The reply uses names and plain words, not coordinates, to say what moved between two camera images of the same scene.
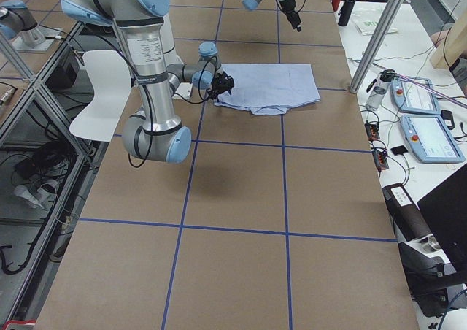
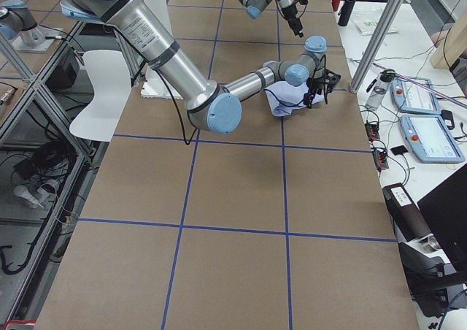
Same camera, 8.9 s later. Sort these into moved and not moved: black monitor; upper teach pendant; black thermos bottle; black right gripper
Moved: black right gripper
Not moved: upper teach pendant; black monitor; black thermos bottle
